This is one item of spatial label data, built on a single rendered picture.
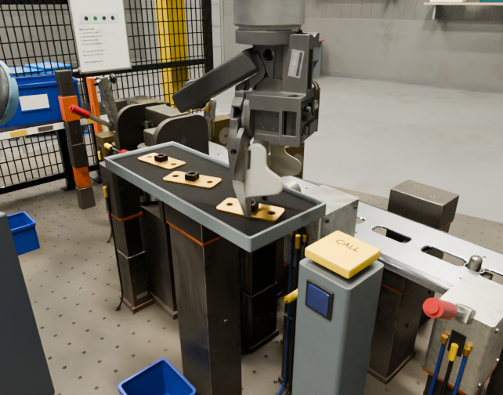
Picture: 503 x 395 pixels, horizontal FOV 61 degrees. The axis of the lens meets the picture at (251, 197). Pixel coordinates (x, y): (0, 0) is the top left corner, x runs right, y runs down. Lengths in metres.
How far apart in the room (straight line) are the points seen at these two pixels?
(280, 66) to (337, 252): 0.21
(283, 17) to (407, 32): 8.42
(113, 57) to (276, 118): 1.50
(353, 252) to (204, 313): 0.32
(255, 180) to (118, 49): 1.50
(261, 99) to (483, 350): 0.40
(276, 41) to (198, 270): 0.37
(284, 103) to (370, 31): 8.59
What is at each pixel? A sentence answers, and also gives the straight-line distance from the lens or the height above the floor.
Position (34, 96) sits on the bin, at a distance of 1.62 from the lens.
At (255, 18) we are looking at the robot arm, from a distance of 0.45.
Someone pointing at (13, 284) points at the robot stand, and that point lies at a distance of 0.83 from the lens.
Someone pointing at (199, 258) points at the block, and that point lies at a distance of 0.65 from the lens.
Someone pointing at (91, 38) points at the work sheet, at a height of 1.28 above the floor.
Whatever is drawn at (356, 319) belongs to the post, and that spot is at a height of 1.09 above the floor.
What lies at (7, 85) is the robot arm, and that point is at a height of 1.28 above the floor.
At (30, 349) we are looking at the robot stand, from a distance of 0.91.
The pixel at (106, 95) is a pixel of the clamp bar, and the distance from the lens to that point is 1.29.
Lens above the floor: 1.41
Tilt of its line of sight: 25 degrees down
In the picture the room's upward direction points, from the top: straight up
